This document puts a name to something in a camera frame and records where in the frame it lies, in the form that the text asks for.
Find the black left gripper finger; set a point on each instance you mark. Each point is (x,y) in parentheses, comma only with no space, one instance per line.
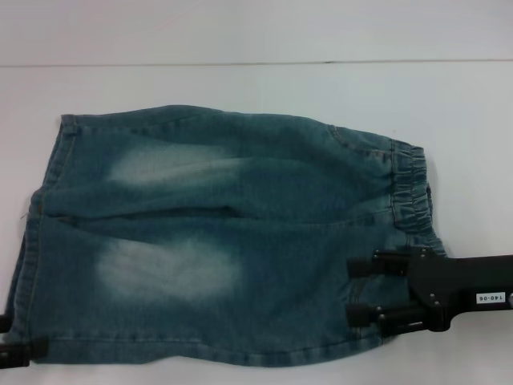
(20,355)
(4,322)

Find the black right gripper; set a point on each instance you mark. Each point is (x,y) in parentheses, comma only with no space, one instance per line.
(457,280)

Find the blue washed denim shorts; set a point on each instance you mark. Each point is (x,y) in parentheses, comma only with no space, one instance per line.
(224,208)

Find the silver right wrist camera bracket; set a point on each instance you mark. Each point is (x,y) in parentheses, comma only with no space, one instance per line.
(510,302)

